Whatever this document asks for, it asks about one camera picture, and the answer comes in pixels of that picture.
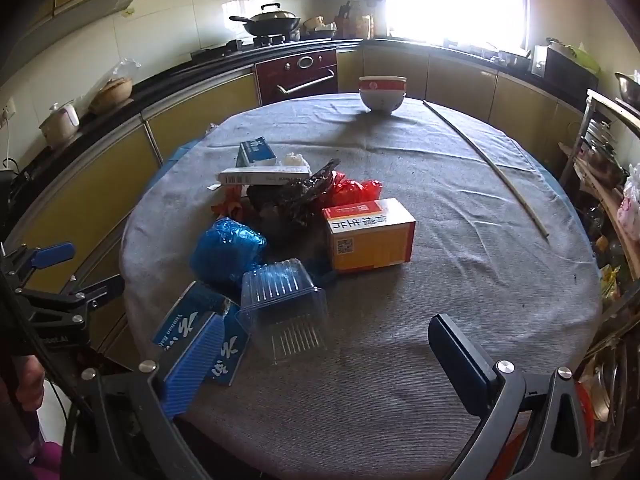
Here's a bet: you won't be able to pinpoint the black wok with lid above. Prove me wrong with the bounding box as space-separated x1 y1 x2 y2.
229 3 302 37

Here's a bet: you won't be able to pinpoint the black gas stove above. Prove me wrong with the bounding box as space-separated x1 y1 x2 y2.
190 34 301 64

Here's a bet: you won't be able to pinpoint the white cooker pot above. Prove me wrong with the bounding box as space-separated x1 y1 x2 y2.
39 102 81 149

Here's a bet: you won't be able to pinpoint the green plastic lid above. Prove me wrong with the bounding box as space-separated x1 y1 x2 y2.
547 37 601 74

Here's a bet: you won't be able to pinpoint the blue and white wrapper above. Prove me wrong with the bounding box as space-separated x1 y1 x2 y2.
235 136 279 168

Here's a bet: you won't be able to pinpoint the long white box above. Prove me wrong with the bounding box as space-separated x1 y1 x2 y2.
218 165 312 187

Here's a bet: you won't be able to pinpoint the steel pot with glass lid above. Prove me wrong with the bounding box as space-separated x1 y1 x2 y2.
581 120 627 187

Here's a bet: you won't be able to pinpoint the yellow green plastic bag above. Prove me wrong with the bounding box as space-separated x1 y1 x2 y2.
597 262 624 311

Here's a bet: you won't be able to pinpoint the clear plastic tray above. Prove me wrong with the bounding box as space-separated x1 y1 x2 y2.
236 258 331 367

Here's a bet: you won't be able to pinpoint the metal basin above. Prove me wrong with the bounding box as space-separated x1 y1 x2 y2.
615 71 640 107

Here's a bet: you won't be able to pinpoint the black kitchen countertop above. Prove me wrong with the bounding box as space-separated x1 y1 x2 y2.
0 35 601 211

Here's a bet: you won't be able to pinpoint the orange mesh bag bundle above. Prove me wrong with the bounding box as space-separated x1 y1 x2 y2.
210 187 251 219

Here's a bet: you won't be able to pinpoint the dark bag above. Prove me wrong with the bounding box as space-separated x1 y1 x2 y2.
247 158 342 231

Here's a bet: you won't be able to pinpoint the pink clothing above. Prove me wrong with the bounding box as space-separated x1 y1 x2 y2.
27 437 68 480

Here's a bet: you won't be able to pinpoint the dark red oven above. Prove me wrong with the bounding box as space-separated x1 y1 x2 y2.
255 50 339 106

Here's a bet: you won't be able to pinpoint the yellow base cabinets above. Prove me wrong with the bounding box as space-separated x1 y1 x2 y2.
5 46 587 358

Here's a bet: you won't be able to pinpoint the blue cigarette carton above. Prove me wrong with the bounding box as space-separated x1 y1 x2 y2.
152 280 251 387

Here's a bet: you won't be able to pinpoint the blue table cover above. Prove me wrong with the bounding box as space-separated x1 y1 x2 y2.
144 139 206 188

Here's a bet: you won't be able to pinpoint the brown clay pot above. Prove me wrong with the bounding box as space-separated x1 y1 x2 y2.
89 77 135 115

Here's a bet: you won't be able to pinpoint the blue plastic bag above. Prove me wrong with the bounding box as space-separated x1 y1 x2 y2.
190 216 269 294

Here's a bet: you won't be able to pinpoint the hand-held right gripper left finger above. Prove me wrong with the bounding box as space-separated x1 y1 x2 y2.
65 312 227 480

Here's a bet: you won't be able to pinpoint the person's left hand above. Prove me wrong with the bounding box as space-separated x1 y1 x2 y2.
16 354 46 416

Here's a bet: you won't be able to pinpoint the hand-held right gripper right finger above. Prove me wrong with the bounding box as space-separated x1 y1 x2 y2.
427 312 596 480

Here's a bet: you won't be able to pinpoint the red white bowl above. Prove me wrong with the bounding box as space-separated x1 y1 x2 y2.
358 75 407 92
359 87 406 114

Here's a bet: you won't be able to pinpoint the orange white cardboard box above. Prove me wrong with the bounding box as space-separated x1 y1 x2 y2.
321 197 417 274

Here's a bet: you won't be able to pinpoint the white pink plastic bag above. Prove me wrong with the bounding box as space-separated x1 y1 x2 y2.
617 162 640 237

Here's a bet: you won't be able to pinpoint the knife block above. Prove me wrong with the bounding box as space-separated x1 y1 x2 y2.
336 2 356 39

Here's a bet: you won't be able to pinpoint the long thin bamboo stick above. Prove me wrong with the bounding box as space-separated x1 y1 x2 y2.
422 100 550 240

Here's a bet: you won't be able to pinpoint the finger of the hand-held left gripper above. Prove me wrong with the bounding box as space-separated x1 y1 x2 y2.
15 274 125 326
0 241 76 286

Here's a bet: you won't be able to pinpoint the red plastic bag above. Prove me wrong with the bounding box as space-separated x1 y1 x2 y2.
327 171 384 209

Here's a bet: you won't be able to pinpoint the metal kitchen rack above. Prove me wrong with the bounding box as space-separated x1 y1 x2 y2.
557 87 640 471

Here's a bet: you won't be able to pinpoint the black cable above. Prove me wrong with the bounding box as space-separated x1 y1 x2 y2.
42 355 83 466

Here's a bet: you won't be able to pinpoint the bright window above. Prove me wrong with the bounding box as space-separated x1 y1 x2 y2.
387 0 529 49

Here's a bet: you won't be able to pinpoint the black microwave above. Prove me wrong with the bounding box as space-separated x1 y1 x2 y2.
542 46 600 107

